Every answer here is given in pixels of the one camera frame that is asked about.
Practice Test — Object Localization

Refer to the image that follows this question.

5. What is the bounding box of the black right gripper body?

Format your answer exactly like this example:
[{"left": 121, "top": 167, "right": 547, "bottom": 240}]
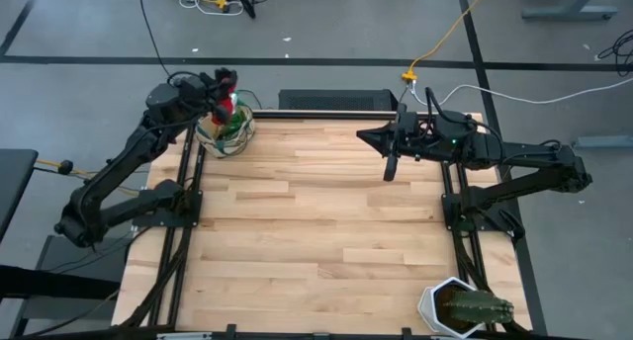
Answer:
[{"left": 404, "top": 110, "right": 477, "bottom": 164}]

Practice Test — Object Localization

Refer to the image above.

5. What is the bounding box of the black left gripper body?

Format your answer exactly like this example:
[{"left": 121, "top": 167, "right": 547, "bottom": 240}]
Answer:
[{"left": 175, "top": 71, "right": 219, "bottom": 115}]

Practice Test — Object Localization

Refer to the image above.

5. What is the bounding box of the red black gardening glove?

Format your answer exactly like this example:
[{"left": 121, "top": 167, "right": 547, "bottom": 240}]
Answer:
[{"left": 211, "top": 67, "right": 239, "bottom": 128}]

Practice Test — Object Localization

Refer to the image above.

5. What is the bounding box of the beige green gardening bag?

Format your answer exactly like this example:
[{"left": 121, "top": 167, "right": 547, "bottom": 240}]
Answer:
[{"left": 195, "top": 102, "right": 257, "bottom": 159}]

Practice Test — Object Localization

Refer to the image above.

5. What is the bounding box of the black stand leg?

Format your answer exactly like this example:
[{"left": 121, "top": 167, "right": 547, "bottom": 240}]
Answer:
[{"left": 230, "top": 0, "right": 257, "bottom": 19}]

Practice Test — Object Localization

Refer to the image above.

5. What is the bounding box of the white faceted plant pot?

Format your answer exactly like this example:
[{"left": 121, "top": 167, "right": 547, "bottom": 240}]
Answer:
[{"left": 416, "top": 276, "right": 489, "bottom": 339}]

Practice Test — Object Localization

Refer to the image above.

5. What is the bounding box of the green cactus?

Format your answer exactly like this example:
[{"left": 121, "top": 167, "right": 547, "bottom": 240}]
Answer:
[{"left": 439, "top": 289, "right": 515, "bottom": 325}]

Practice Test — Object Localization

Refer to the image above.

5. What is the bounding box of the grey metal floor foot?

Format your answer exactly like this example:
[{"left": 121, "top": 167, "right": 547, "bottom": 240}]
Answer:
[{"left": 572, "top": 134, "right": 633, "bottom": 149}]

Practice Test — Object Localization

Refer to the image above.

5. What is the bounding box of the desk with grey legs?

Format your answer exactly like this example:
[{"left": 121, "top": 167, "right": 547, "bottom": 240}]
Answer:
[{"left": 521, "top": 0, "right": 619, "bottom": 21}]

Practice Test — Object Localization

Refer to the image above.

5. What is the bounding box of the grey metal stand base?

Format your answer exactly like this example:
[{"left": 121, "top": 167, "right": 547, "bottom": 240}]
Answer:
[{"left": 9, "top": 234, "right": 131, "bottom": 337}]

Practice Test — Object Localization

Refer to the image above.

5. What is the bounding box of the black floor bar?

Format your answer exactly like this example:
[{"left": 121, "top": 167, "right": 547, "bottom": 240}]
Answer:
[{"left": 0, "top": 264, "right": 123, "bottom": 301}]

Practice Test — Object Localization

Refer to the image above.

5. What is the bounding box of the yellow extension cable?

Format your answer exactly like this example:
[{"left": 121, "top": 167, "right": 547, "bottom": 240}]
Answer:
[{"left": 401, "top": 0, "right": 496, "bottom": 83}]

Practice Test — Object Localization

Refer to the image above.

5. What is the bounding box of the white coiled cable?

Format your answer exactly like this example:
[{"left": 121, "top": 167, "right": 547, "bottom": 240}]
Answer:
[{"left": 177, "top": 0, "right": 244, "bottom": 16}]

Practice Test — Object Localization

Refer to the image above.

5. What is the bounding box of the thin black floor cable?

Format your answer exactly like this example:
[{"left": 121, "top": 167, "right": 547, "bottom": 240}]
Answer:
[{"left": 136, "top": 0, "right": 172, "bottom": 77}]

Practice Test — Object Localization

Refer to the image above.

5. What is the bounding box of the white floor cable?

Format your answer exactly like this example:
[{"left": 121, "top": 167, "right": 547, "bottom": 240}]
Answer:
[{"left": 408, "top": 77, "right": 633, "bottom": 108}]

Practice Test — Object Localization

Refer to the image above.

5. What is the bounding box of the black cable bundle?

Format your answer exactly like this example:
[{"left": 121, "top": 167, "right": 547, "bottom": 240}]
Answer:
[
  {"left": 452, "top": 230, "right": 533, "bottom": 336},
  {"left": 118, "top": 225, "right": 194, "bottom": 329}
]

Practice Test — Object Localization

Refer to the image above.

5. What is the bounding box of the thin yellow cable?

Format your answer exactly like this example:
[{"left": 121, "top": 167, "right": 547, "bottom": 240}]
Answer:
[{"left": 37, "top": 157, "right": 144, "bottom": 196}]

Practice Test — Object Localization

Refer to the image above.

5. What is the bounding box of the black coiled floor cable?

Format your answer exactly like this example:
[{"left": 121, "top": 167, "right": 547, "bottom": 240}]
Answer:
[{"left": 596, "top": 29, "right": 633, "bottom": 78}]

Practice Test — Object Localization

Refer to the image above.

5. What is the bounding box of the silver metal bracket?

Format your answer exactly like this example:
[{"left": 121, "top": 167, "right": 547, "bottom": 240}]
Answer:
[{"left": 155, "top": 331, "right": 215, "bottom": 340}]

